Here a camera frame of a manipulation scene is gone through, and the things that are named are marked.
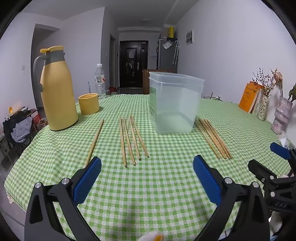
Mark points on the red box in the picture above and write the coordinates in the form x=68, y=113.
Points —
x=112, y=89

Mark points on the clear plastic container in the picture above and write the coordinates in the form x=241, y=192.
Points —
x=175, y=104

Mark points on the yellow box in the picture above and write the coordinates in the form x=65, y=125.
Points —
x=171, y=32

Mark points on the green checked tablecloth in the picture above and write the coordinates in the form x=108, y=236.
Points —
x=161, y=185

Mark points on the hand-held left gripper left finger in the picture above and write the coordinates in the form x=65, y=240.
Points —
x=89, y=178

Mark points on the yellow thermos jug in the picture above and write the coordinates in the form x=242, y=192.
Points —
x=57, y=92

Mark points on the red basket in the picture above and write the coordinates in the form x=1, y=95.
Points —
x=39, y=121

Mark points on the orange book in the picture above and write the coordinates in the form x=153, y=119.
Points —
x=248, y=99

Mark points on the speckled vase with dried flowers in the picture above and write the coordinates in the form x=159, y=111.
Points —
x=263, y=107

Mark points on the pink vase with dried flowers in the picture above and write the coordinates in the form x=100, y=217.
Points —
x=281, y=115

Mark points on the yellow cup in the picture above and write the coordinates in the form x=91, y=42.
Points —
x=89, y=104

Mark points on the pile of clothes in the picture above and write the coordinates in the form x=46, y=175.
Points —
x=19, y=129

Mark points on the person's right hand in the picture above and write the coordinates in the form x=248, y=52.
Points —
x=276, y=222

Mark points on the grey refrigerator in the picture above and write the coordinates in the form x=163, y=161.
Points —
x=166, y=60

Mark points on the black folding chair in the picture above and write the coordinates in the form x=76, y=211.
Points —
x=9, y=148

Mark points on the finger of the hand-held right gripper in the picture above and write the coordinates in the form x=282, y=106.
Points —
x=279, y=150
x=260, y=170

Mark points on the white wall panel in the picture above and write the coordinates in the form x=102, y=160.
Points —
x=189, y=37

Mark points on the dark entrance door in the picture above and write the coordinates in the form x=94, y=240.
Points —
x=123, y=69

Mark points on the clear water bottle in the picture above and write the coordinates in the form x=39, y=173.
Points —
x=100, y=83

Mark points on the person's left hand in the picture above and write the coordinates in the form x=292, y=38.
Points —
x=150, y=237

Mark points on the white folded umbrella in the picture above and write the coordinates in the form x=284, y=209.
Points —
x=175, y=53

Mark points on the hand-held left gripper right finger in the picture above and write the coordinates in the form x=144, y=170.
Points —
x=205, y=178

